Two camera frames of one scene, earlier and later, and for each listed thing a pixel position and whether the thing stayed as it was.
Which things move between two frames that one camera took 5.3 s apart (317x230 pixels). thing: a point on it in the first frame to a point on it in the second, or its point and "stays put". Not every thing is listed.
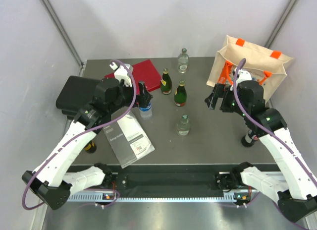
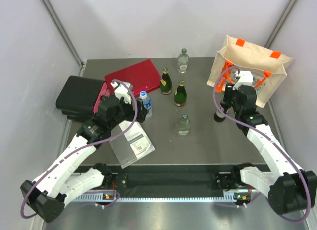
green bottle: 181,94 stays put
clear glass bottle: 183,61 stays put
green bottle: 166,83 stays put
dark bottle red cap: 247,140 to 219,117
